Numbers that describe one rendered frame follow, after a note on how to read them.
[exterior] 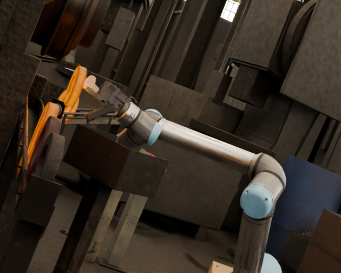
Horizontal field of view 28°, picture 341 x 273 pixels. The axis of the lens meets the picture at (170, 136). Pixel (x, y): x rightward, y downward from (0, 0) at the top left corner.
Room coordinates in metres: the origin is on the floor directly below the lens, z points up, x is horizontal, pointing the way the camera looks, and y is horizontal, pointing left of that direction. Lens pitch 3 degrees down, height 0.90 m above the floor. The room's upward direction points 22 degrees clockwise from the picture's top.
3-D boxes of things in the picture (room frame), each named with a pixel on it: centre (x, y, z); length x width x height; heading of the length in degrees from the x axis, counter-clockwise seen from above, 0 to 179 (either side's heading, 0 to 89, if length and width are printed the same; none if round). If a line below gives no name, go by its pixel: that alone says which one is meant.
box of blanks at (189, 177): (5.38, 0.01, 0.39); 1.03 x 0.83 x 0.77; 121
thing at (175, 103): (7.12, -0.06, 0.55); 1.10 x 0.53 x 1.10; 36
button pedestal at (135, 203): (3.52, 0.04, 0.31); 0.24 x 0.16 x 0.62; 16
